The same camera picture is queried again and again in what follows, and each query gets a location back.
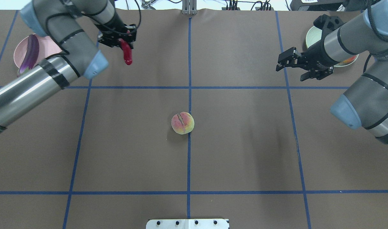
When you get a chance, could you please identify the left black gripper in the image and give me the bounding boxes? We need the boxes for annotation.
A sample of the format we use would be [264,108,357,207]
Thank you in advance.
[98,22,138,48]

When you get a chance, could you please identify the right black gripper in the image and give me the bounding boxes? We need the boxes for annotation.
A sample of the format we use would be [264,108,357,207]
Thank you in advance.
[275,43,335,82]

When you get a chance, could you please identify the red chili pepper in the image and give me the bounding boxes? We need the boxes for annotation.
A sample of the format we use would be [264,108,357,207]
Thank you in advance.
[118,38,133,66]

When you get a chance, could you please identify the purple eggplant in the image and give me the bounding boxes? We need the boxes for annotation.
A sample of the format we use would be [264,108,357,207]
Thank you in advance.
[17,34,40,76]

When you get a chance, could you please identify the peach fruit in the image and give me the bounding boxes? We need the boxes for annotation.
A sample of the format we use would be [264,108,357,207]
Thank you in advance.
[171,112,195,135]

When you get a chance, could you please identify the red pomegranate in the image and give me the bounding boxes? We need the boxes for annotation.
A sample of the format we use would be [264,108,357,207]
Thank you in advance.
[340,54,359,65]

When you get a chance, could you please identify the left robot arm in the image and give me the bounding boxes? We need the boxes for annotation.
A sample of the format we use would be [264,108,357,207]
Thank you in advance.
[0,0,141,134]

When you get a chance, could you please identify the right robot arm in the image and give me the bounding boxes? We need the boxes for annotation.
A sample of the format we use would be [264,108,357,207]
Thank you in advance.
[276,0,388,145]

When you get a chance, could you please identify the green plate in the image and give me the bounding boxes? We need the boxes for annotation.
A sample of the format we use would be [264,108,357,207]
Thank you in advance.
[305,26,355,67]

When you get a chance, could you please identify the pink plate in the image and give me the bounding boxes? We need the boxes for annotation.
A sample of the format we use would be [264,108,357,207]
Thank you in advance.
[13,35,62,68]

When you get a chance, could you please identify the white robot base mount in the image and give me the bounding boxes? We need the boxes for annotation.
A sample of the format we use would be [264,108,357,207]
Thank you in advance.
[146,219,230,229]

